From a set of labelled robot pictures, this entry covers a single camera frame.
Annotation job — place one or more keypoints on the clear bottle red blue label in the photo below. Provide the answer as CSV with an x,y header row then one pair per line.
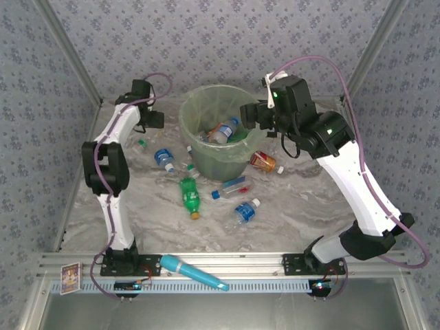
x,y
235,187

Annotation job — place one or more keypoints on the green plastic bin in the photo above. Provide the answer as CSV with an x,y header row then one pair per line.
x,y
216,172

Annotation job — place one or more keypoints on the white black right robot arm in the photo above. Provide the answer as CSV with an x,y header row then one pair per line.
x,y
357,192

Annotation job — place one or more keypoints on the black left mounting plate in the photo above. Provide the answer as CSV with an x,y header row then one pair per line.
x,y
154,261

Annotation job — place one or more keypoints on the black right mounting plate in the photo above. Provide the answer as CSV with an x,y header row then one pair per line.
x,y
292,263

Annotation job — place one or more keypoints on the small clear bottle blue label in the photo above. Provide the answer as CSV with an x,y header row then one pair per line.
x,y
189,150

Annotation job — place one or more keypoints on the aluminium frame post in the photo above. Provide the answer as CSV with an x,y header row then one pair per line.
x,y
372,51
71,51

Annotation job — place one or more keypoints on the grey metal tray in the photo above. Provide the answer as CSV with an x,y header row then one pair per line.
x,y
220,313

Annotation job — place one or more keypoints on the blue label bottle white cap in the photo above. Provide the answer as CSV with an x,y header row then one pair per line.
x,y
163,156
244,210

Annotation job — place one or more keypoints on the clear bottle white cap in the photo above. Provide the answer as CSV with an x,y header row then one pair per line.
x,y
280,169

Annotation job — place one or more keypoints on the crushed clear bottle green cap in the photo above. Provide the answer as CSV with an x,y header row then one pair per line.
x,y
192,170

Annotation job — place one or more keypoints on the teal blue cylindrical tool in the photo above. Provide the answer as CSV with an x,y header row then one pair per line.
x,y
182,268

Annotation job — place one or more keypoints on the red gold soda can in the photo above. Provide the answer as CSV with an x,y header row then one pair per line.
x,y
263,161

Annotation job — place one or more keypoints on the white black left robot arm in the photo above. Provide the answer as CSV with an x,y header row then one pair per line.
x,y
120,227

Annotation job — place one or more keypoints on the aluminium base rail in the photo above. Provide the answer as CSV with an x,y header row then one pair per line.
x,y
240,263

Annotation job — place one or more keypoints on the left circuit board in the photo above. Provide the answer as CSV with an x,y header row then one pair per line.
x,y
132,285

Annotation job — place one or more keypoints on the small picture card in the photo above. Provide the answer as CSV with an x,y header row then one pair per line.
x,y
71,278

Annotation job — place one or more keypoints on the black mounting plate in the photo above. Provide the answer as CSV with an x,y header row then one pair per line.
x,y
154,261
292,263

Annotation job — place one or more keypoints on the right circuit board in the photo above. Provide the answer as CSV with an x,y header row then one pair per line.
x,y
319,285

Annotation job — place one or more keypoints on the circuit board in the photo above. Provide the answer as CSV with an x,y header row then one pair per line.
x,y
319,285
132,285

